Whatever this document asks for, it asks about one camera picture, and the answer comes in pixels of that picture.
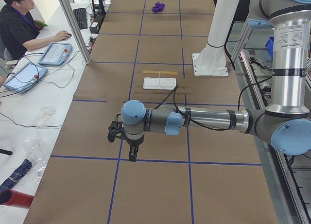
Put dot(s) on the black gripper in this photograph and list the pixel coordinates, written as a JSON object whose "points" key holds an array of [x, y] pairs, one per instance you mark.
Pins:
{"points": [[133, 143]]}

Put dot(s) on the person in black shirt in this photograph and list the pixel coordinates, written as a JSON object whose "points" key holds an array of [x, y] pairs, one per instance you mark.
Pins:
{"points": [[18, 29]]}

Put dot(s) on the red cylinder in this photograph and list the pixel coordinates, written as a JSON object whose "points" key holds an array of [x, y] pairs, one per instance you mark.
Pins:
{"points": [[15, 198]]}

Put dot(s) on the lower teach pendant tablet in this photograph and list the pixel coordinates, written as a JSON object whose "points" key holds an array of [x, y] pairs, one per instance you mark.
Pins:
{"points": [[23, 80]]}

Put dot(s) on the blue storage bin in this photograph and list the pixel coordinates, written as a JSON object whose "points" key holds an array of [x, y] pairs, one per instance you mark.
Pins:
{"points": [[270, 46]]}

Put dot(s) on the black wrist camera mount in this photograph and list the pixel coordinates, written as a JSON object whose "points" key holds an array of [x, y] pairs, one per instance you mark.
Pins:
{"points": [[116, 130]]}

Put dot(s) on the white rack base tray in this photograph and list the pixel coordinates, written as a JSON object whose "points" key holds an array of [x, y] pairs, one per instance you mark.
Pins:
{"points": [[159, 83]]}

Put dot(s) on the dark blue folded cloth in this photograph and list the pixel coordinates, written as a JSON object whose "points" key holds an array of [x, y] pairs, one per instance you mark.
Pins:
{"points": [[16, 176]]}

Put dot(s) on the purple towel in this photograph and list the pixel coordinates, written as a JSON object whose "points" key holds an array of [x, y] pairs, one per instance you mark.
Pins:
{"points": [[158, 7]]}

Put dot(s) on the clear plastic bag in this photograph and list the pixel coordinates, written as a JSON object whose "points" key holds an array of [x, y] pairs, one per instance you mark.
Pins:
{"points": [[36, 153]]}

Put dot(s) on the upper teach pendant tablet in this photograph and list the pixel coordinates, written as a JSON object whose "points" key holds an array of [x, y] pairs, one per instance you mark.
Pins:
{"points": [[55, 54]]}

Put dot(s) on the teach pendant tablet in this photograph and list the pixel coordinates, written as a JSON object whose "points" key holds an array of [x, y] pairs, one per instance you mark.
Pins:
{"points": [[55, 54], [23, 80]]}

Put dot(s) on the person's right hand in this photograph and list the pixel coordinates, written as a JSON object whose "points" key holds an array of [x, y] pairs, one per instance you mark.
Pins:
{"points": [[62, 35]]}

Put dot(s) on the black keyboard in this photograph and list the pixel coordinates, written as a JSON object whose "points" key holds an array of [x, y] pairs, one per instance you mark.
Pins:
{"points": [[81, 17]]}

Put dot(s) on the small black box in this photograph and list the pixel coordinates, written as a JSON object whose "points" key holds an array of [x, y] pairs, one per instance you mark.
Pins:
{"points": [[94, 28]]}

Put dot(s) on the wooden towel rack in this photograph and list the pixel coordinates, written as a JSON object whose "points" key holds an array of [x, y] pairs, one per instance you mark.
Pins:
{"points": [[159, 73]]}

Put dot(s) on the aluminium frame post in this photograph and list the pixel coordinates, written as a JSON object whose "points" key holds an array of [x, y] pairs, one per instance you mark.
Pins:
{"points": [[65, 4]]}

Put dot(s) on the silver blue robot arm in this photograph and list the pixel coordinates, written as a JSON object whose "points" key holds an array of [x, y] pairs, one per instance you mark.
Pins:
{"points": [[284, 123]]}

